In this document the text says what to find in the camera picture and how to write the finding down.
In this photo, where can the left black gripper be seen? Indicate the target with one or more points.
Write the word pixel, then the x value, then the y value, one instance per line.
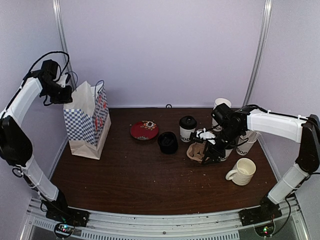
pixel 66 98

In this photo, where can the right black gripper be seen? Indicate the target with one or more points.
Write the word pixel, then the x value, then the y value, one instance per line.
pixel 210 152

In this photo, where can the white paper coffee cup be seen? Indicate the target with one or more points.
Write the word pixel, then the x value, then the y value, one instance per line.
pixel 227 154

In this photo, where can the brown cardboard cup carrier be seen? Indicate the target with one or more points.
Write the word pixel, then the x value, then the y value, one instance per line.
pixel 195 152

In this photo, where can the blue checkered paper bag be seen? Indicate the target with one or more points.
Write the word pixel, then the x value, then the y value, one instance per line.
pixel 87 120

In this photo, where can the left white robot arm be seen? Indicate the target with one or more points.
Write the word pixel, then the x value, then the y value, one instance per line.
pixel 15 146

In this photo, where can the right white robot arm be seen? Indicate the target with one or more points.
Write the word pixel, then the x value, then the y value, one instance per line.
pixel 302 131

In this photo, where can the white cup holding straws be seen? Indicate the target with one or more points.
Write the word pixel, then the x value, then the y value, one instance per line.
pixel 244 145

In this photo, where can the white ceramic mug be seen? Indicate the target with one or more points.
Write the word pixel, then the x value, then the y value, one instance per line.
pixel 242 172

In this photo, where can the stack of black lids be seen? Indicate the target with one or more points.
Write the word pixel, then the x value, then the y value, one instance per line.
pixel 168 142

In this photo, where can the stack of white paper cups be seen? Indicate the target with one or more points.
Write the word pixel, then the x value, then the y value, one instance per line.
pixel 221 110

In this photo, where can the red floral plate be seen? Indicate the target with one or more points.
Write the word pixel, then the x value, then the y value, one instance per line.
pixel 144 130

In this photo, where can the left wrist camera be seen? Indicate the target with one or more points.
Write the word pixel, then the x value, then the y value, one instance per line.
pixel 64 79

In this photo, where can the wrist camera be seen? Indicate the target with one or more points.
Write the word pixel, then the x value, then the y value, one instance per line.
pixel 202 135
pixel 64 79

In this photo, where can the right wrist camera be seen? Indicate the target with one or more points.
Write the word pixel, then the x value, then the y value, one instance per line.
pixel 202 135

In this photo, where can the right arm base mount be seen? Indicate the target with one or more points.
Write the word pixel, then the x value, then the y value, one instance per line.
pixel 262 221

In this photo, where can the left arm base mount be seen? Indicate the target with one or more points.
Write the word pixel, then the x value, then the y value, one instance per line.
pixel 67 222

